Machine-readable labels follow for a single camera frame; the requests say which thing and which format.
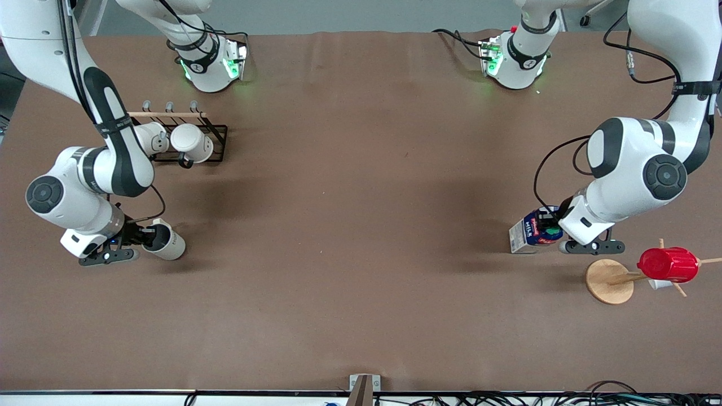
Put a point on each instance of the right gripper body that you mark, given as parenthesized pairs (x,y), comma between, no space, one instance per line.
(131,232)

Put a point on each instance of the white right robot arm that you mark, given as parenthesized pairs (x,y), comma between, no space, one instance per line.
(67,197)

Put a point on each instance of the white mug with dotted mark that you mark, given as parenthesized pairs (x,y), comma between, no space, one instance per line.
(151,138)

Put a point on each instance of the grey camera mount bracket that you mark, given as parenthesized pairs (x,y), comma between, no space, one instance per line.
(362,389)

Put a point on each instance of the red ribbed plastic cup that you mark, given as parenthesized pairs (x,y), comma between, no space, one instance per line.
(668,265)

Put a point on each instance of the small white cup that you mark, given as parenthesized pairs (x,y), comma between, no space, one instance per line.
(659,284)

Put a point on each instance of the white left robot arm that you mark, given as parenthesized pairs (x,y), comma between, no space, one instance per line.
(626,163)

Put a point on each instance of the blue milk carton green cap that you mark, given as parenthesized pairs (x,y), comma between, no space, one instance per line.
(524,234)

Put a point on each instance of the wooden mug tree stand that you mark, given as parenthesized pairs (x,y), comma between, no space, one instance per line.
(609,282)

